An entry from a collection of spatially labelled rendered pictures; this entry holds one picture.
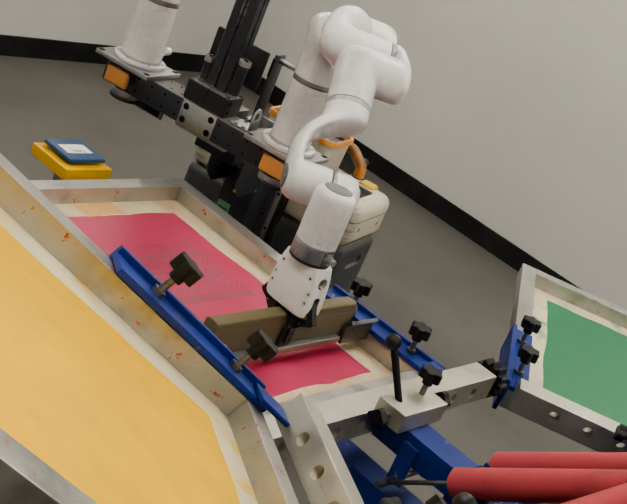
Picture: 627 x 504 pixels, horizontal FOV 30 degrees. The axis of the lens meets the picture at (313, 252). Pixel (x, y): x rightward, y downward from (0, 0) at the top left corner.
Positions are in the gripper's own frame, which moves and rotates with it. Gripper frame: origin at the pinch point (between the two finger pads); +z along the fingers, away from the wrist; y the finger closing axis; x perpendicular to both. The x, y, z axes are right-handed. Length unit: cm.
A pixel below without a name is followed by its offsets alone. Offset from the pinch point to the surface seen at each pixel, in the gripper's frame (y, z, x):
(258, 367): -2.2, 6.0, 4.3
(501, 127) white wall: 177, 41, -380
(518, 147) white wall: 163, 45, -380
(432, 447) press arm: -37.5, -2.5, 2.1
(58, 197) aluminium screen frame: 56, 4, 8
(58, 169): 73, 7, -6
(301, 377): -6.9, 6.0, -2.5
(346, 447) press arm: -22.4, 9.6, -0.2
